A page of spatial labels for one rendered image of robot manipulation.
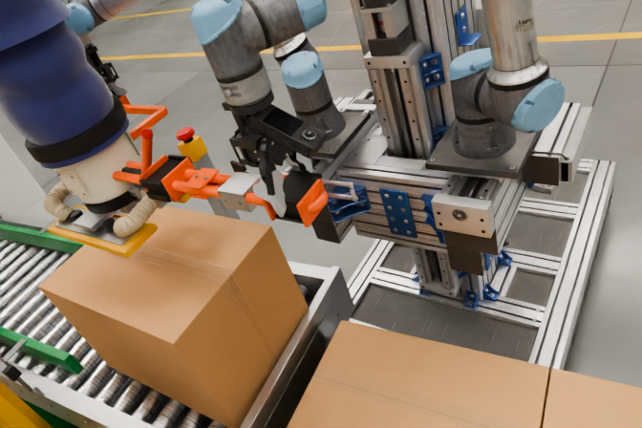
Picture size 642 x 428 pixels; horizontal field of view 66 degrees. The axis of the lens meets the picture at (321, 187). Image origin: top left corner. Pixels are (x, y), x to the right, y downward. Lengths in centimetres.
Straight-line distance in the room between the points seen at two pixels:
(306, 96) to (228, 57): 70
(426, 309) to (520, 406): 72
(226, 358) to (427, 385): 53
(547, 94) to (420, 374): 79
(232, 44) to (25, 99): 57
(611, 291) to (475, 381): 104
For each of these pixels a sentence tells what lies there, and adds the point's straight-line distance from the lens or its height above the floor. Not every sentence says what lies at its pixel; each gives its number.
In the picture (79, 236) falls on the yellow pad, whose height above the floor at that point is 115.
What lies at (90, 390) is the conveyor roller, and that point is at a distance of 191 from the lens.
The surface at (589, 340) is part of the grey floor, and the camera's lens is 217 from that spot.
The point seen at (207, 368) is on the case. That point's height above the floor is 81.
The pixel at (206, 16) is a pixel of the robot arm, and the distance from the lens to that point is 73.
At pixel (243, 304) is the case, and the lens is 135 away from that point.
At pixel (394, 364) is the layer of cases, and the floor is 54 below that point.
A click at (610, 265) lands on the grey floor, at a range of 242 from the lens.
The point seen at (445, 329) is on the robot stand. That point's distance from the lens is 194.
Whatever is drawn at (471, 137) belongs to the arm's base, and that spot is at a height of 109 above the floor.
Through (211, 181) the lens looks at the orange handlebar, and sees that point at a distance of 105.
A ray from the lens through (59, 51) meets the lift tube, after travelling 116.
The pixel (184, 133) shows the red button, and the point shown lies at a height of 104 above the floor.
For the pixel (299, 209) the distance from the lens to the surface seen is 83.
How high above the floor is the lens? 176
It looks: 34 degrees down
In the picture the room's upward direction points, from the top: 20 degrees counter-clockwise
